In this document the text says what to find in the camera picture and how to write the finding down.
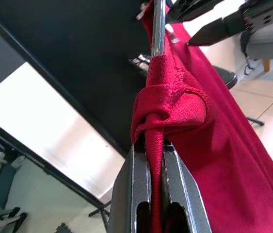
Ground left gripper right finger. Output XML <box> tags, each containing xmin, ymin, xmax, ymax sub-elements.
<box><xmin>161</xmin><ymin>144</ymin><xmax>212</xmax><ymax>233</ymax></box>

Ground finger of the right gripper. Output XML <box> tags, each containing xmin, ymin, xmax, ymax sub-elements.
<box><xmin>187</xmin><ymin>11</ymin><xmax>247</xmax><ymax>47</ymax></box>
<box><xmin>167</xmin><ymin>0</ymin><xmax>225</xmax><ymax>23</ymax></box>

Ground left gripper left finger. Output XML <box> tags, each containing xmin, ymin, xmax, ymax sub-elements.
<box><xmin>108</xmin><ymin>143</ymin><xmax>153</xmax><ymax>233</ymax></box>

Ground grey clothes hanger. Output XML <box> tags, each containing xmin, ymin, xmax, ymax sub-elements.
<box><xmin>136</xmin><ymin>0</ymin><xmax>168</xmax><ymax>59</ymax></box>

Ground red garment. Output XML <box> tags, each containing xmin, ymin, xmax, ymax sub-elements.
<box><xmin>130</xmin><ymin>0</ymin><xmax>273</xmax><ymax>233</ymax></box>

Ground grey ottoman wooden legs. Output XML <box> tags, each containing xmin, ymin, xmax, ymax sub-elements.
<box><xmin>246</xmin><ymin>26</ymin><xmax>273</xmax><ymax>73</ymax></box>

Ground black door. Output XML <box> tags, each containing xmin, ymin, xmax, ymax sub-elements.
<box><xmin>0</xmin><ymin>0</ymin><xmax>156</xmax><ymax>158</ymax></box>

